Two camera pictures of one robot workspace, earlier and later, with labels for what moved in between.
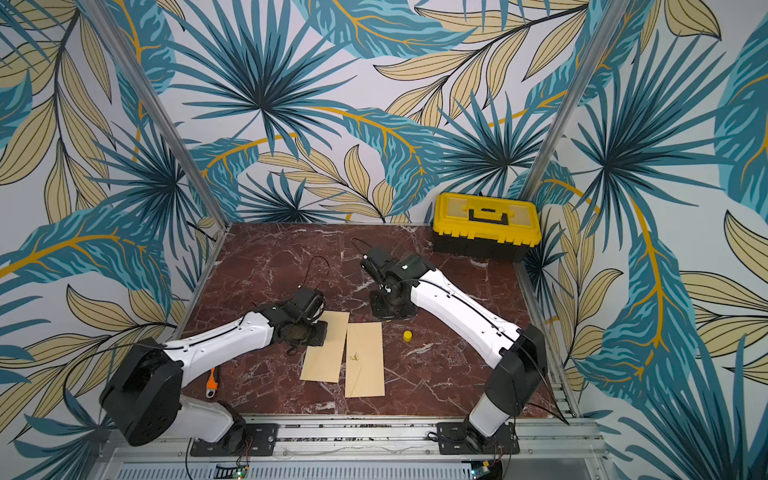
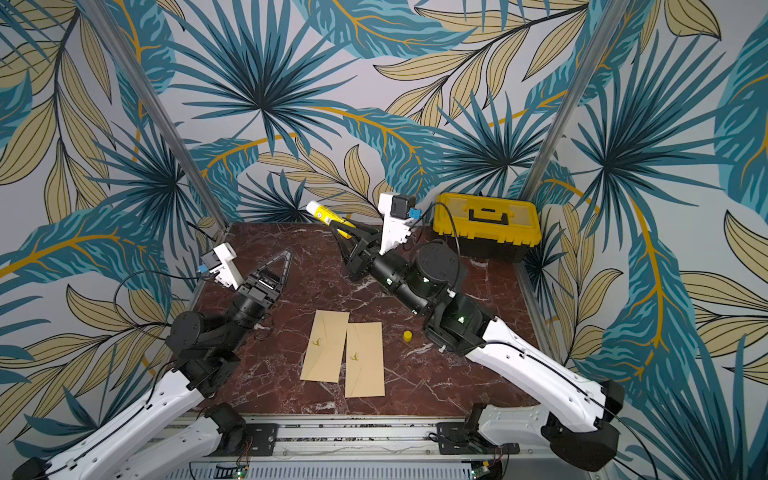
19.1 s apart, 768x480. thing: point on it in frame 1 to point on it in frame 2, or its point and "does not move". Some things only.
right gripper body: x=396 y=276 to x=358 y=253
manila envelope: x=323 y=362 does not move
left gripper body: x=310 y=333 to x=252 y=290
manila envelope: x=364 y=375 does not move
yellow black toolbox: x=486 y=227 does not move
